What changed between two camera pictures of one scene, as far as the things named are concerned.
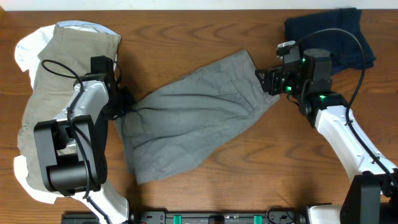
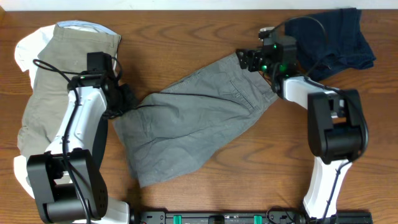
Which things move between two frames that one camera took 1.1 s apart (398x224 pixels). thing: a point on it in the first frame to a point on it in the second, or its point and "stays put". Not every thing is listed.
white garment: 28,50 stays put
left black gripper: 130,101 stays put
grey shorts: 178,127 stays put
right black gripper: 270,79 to 252,55
